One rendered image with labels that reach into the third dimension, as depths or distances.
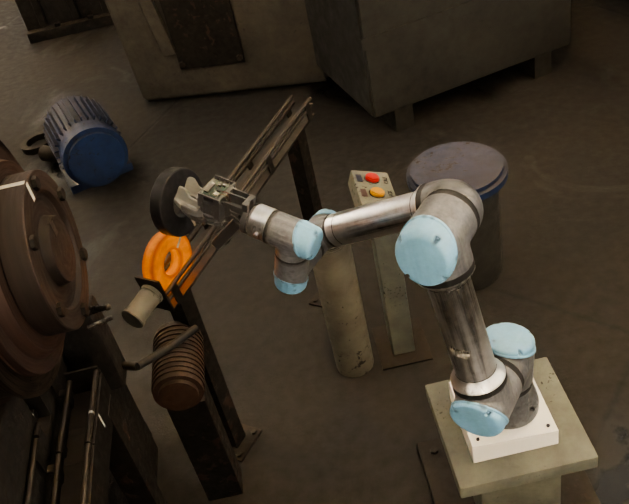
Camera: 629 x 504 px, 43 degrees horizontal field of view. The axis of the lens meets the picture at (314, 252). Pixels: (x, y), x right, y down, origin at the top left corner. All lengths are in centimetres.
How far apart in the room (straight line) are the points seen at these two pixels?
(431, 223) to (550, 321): 127
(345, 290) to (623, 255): 105
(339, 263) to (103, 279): 129
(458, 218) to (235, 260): 172
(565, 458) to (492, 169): 99
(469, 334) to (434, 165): 111
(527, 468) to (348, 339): 74
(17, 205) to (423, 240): 68
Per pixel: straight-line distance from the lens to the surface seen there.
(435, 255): 143
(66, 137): 364
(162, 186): 176
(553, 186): 321
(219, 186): 172
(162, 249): 195
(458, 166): 259
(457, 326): 157
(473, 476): 191
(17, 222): 131
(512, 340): 179
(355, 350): 245
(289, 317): 278
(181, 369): 196
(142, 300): 193
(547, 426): 193
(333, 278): 224
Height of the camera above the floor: 188
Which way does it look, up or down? 38 degrees down
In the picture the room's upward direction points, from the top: 13 degrees counter-clockwise
